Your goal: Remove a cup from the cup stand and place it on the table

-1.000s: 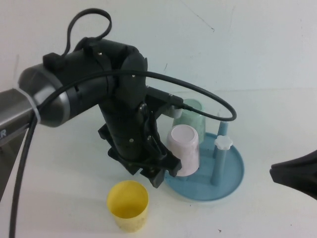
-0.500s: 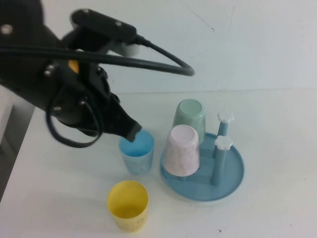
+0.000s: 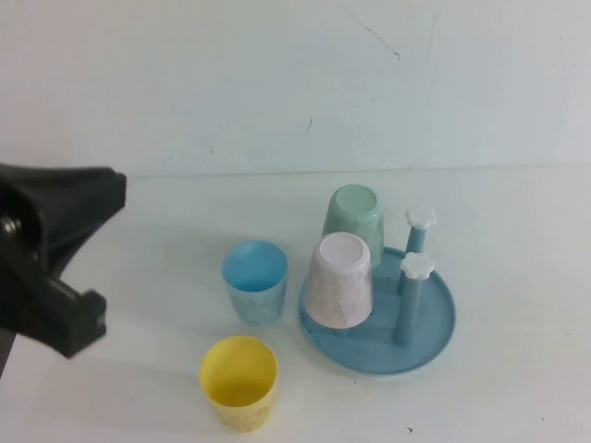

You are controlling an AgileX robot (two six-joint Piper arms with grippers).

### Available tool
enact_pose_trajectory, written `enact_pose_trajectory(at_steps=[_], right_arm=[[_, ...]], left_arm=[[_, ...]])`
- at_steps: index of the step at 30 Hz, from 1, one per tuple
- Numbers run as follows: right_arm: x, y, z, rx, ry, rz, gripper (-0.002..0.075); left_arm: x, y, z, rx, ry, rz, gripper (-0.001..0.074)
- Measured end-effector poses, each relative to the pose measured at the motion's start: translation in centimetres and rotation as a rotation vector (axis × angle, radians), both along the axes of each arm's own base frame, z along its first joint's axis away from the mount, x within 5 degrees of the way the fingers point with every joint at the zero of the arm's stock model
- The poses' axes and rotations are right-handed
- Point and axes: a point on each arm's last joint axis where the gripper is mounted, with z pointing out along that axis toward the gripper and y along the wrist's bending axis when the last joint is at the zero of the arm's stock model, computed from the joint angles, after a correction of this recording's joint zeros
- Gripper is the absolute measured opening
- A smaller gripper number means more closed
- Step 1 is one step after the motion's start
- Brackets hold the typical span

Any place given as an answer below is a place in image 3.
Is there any light blue plastic cup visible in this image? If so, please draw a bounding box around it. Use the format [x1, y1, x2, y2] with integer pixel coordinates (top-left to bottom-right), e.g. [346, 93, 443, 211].
[221, 239, 289, 327]

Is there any mint green plastic cup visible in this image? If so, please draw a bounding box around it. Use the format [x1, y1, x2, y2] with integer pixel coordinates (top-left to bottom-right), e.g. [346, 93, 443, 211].
[322, 184, 386, 269]

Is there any yellow plastic cup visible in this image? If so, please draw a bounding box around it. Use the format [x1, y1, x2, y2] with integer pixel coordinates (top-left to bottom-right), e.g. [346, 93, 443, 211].
[199, 335, 280, 435]

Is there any blue cup stand with pegs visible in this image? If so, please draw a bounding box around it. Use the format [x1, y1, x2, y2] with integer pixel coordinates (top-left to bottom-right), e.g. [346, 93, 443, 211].
[297, 206, 458, 382]

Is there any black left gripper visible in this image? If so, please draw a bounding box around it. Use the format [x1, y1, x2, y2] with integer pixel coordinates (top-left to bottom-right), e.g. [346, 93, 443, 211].
[0, 163, 127, 360]

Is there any white marbled plastic cup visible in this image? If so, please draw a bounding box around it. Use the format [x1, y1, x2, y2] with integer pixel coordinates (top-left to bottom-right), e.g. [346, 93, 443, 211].
[302, 232, 374, 329]

